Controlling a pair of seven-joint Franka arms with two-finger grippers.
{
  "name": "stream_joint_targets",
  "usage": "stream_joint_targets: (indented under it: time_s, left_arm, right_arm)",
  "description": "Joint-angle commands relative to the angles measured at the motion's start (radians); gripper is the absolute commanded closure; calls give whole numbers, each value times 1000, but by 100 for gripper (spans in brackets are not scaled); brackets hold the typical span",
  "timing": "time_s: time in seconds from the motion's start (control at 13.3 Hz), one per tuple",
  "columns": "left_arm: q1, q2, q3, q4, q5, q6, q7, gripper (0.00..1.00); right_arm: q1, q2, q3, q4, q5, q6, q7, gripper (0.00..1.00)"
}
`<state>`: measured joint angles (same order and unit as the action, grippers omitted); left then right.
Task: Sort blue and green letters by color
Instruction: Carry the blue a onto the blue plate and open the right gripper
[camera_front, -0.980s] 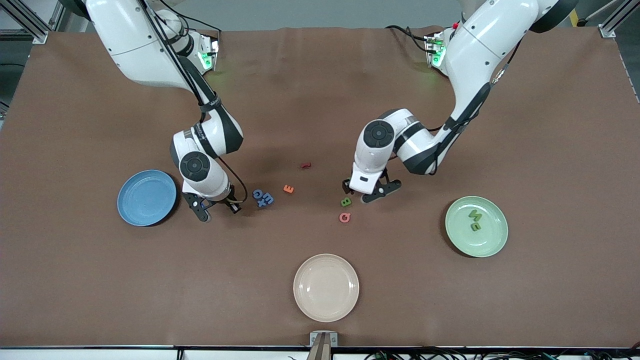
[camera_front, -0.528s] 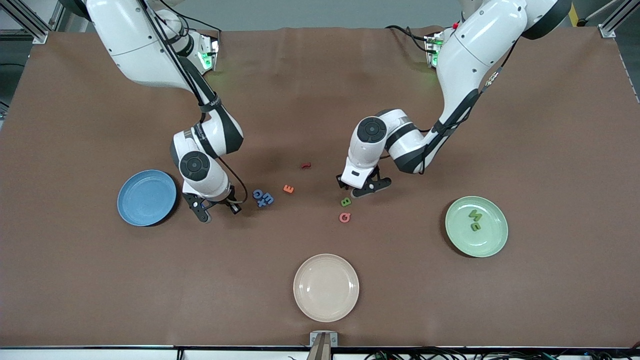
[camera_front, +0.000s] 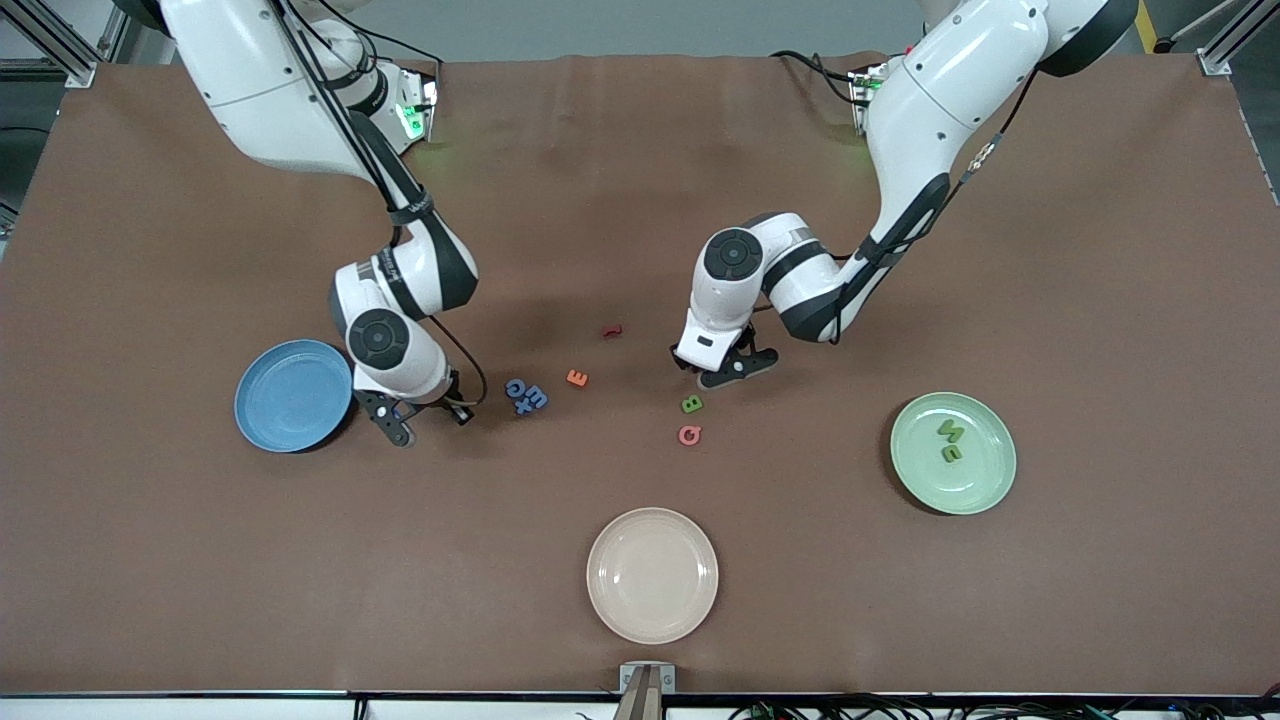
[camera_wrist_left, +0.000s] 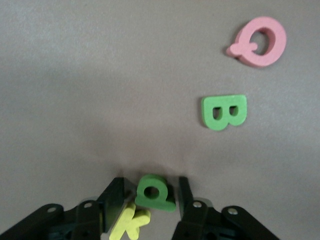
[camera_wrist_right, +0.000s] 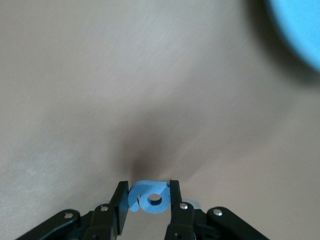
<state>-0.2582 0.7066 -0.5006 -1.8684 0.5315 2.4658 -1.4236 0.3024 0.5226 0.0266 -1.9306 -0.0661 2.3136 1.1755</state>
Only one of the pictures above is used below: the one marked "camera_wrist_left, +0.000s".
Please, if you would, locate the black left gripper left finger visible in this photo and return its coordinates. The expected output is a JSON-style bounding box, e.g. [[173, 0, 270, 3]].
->
[[0, 176, 132, 240]]

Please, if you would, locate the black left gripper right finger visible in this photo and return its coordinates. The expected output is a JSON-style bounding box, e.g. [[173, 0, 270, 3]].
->
[[171, 176, 281, 240]]

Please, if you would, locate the green foam letter P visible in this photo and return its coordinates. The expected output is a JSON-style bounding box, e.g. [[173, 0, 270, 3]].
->
[[134, 173, 177, 214]]

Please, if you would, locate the green foam letter B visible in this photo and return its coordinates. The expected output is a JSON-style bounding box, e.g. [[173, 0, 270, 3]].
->
[[200, 94, 249, 131]]

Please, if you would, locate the yellow foam letter K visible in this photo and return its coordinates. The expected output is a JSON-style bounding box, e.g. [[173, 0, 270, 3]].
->
[[108, 201, 152, 240]]

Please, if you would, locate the brown table mat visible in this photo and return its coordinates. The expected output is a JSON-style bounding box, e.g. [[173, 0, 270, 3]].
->
[[0, 0, 320, 240]]

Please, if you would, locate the pink foam letter Q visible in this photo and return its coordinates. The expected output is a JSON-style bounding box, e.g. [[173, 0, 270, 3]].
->
[[226, 16, 287, 69]]

